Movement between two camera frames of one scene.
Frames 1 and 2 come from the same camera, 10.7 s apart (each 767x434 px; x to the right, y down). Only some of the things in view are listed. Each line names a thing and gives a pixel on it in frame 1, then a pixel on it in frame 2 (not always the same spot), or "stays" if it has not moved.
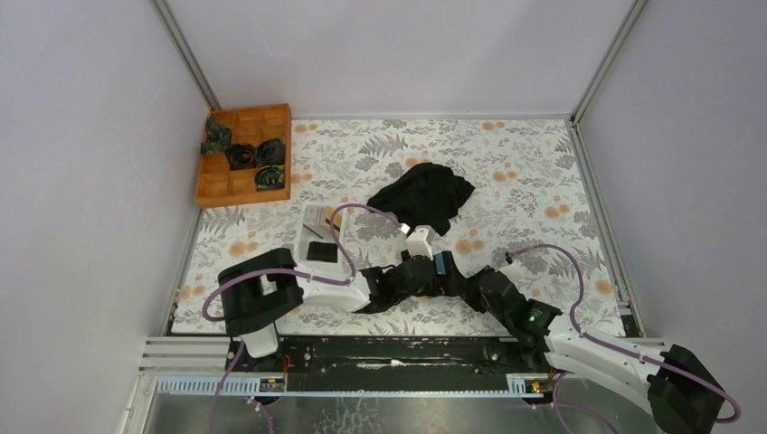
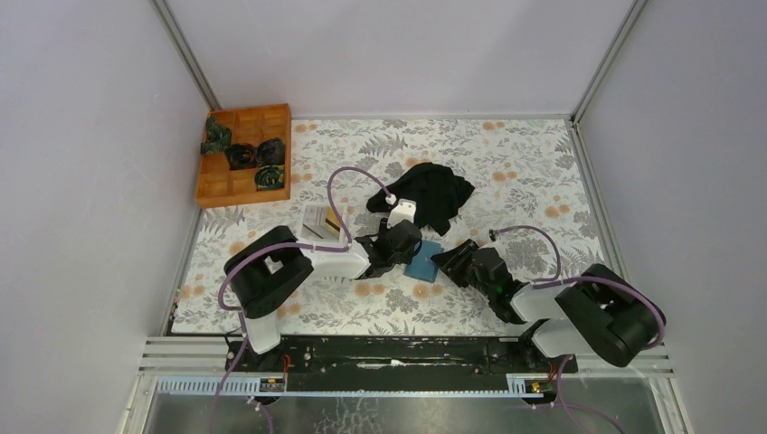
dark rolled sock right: x=270 y=153 stays
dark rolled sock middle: x=241 y=156 stays
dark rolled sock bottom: x=270 y=176 stays
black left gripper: x=430 y=289 → x=407 y=259
